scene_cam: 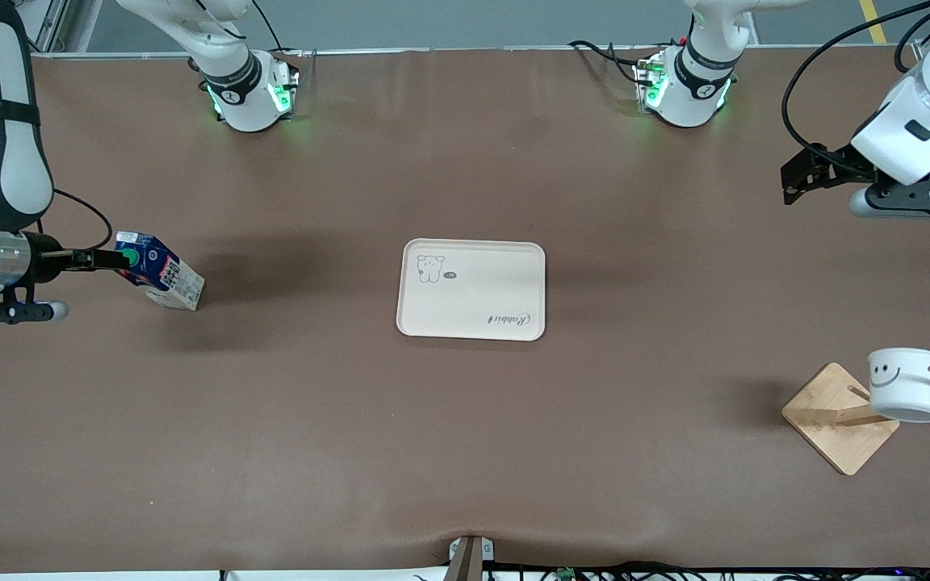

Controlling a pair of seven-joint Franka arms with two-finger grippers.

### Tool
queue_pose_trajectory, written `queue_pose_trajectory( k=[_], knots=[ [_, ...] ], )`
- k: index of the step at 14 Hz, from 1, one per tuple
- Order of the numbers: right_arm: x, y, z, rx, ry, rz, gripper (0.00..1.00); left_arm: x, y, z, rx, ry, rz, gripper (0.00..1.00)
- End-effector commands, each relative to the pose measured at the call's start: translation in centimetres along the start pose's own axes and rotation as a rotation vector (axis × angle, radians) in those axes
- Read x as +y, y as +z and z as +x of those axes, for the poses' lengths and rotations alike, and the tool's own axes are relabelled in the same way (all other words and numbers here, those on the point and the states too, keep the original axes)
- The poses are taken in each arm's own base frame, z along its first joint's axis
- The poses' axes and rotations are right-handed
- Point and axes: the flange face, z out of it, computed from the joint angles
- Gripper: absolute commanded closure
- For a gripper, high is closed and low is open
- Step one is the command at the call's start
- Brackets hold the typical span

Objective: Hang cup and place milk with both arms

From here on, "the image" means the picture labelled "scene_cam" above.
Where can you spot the wooden cup rack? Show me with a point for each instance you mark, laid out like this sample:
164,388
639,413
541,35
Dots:
828,411

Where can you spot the aluminium frame profile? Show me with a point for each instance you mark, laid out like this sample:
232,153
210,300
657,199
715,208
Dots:
49,24

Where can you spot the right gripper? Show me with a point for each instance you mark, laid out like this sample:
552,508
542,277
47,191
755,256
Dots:
43,258

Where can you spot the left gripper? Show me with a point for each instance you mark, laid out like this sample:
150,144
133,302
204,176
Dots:
835,167

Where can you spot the beige plastic tray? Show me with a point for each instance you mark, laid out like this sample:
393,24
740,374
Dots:
473,290

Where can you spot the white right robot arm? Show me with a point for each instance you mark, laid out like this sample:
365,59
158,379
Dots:
17,161

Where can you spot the metal bracket at table edge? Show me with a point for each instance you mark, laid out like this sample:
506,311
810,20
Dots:
469,561

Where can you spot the blue milk carton green cap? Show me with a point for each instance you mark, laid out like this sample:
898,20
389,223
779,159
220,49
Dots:
166,278

